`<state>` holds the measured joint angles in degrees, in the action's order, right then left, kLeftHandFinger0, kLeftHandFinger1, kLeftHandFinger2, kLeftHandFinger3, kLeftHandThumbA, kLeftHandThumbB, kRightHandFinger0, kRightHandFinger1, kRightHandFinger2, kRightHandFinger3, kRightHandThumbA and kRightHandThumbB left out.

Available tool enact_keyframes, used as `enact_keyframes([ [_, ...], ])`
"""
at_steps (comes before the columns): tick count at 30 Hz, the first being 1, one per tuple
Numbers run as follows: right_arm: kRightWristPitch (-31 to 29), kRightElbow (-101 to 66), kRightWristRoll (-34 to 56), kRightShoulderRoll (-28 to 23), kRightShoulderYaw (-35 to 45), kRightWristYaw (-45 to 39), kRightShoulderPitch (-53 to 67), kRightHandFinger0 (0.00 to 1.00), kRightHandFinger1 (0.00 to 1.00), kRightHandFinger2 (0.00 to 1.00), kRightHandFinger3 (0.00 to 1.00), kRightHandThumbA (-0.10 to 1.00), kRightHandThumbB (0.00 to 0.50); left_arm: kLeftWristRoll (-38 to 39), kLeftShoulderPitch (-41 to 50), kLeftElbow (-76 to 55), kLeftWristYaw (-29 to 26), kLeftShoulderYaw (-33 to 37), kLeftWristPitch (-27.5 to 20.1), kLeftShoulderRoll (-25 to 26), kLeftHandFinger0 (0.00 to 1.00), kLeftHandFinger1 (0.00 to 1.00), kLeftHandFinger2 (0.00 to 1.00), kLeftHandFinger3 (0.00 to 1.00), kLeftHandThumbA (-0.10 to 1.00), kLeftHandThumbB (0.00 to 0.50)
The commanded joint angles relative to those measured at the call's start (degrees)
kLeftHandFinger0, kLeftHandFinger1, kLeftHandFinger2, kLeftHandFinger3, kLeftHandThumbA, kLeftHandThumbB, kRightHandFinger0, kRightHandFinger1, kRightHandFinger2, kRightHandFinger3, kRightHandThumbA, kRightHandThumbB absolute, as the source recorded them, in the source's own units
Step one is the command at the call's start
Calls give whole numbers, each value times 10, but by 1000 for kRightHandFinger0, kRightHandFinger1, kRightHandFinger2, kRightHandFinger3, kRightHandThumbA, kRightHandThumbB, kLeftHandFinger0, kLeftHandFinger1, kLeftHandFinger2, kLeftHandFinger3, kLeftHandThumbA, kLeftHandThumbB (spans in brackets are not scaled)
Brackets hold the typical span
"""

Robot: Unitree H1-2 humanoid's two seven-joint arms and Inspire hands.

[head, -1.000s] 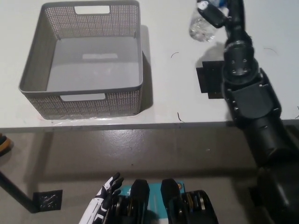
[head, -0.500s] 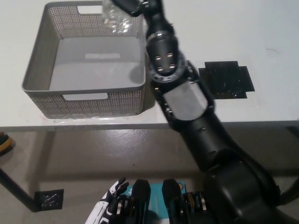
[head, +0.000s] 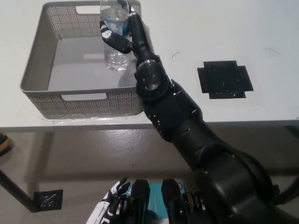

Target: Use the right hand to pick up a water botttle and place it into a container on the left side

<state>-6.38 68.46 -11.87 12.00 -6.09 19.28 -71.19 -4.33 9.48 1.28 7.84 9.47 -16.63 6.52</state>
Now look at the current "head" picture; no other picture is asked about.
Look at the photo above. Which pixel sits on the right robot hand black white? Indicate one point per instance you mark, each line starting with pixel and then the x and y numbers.
pixel 141 39

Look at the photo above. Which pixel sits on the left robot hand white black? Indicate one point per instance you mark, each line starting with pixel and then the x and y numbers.
pixel 109 200

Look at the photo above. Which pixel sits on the clear plastic water bottle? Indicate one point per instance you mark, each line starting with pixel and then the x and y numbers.
pixel 116 61

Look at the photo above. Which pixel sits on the grey perforated plastic basket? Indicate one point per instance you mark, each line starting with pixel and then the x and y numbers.
pixel 79 77

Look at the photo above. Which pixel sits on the clear tape strip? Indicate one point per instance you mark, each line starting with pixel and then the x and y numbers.
pixel 81 119

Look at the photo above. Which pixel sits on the black tape square patch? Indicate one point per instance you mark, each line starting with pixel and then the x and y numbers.
pixel 224 80

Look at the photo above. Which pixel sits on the black metal table leg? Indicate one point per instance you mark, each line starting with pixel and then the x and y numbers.
pixel 293 131
pixel 16 191

